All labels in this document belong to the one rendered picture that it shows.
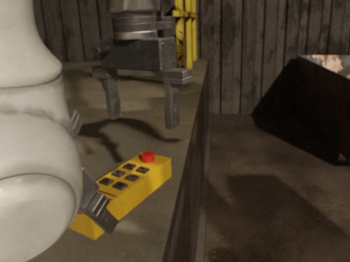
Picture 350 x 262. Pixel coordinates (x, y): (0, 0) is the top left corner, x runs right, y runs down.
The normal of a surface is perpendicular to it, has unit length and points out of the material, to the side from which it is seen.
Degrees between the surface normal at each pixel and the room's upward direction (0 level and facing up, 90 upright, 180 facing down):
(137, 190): 90
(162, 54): 90
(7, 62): 60
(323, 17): 90
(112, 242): 0
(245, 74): 90
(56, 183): 71
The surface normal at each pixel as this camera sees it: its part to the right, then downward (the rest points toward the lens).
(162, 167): 0.86, 0.15
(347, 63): -0.14, 0.08
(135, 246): -0.04, -0.94
